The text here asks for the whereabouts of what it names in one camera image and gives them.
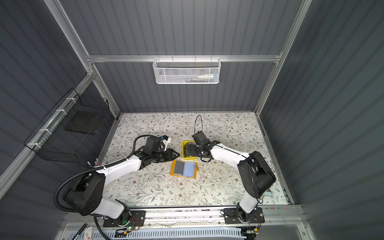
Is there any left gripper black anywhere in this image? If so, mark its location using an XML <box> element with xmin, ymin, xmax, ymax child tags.
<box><xmin>151</xmin><ymin>148</ymin><xmax>180</xmax><ymax>163</ymax></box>

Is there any yellow plastic card tray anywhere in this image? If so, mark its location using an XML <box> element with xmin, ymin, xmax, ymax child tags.
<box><xmin>182</xmin><ymin>140</ymin><xmax>197</xmax><ymax>160</ymax></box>

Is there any yellow leather card holder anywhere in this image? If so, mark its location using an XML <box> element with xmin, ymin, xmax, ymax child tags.
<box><xmin>170</xmin><ymin>160</ymin><xmax>198</xmax><ymax>179</ymax></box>

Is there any black credit card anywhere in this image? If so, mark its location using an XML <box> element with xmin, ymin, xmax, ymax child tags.
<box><xmin>173</xmin><ymin>161</ymin><xmax>185</xmax><ymax>176</ymax></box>

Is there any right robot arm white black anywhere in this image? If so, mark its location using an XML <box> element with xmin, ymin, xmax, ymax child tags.
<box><xmin>183</xmin><ymin>131</ymin><xmax>276</xmax><ymax>218</ymax></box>

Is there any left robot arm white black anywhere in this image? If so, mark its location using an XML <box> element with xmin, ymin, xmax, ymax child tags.
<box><xmin>54</xmin><ymin>135</ymin><xmax>180</xmax><ymax>219</ymax></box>

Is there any pen holder with pens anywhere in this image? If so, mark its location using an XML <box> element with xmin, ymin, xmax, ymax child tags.
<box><xmin>87</xmin><ymin>158</ymin><xmax>102</xmax><ymax>168</ymax></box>

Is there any white tube in basket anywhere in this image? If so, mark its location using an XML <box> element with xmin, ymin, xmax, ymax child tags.
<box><xmin>198</xmin><ymin>74</ymin><xmax>219</xmax><ymax>81</ymax></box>

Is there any black pad in basket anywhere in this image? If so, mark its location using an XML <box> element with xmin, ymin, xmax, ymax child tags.
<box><xmin>65</xmin><ymin>111</ymin><xmax>102</xmax><ymax>135</ymax></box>

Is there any white small box foreground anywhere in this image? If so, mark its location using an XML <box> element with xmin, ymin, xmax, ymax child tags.
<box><xmin>84</xmin><ymin>227</ymin><xmax>93</xmax><ymax>240</ymax></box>

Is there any black pen foreground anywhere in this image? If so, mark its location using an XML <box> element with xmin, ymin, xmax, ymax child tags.
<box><xmin>72</xmin><ymin>224</ymin><xmax>87</xmax><ymax>240</ymax></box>

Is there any black corrugated cable left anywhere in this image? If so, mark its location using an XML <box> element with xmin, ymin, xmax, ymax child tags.
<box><xmin>53</xmin><ymin>134</ymin><xmax>157</xmax><ymax>240</ymax></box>

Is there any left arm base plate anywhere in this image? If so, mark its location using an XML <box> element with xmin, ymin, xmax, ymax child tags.
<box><xmin>103</xmin><ymin>210</ymin><xmax>147</xmax><ymax>228</ymax></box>

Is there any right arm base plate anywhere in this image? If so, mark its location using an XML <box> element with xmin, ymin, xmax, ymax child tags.
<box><xmin>220</xmin><ymin>208</ymin><xmax>265</xmax><ymax>225</ymax></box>

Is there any white wire mesh basket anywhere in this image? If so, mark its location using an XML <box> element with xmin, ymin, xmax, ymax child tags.
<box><xmin>153</xmin><ymin>60</ymin><xmax>222</xmax><ymax>85</ymax></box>

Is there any aluminium front rail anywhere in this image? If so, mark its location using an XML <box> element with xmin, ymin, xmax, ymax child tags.
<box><xmin>64</xmin><ymin>205</ymin><xmax>304</xmax><ymax>229</ymax></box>

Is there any black wire mesh basket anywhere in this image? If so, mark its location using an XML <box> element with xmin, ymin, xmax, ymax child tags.
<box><xmin>24</xmin><ymin>92</ymin><xmax>110</xmax><ymax>165</ymax></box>

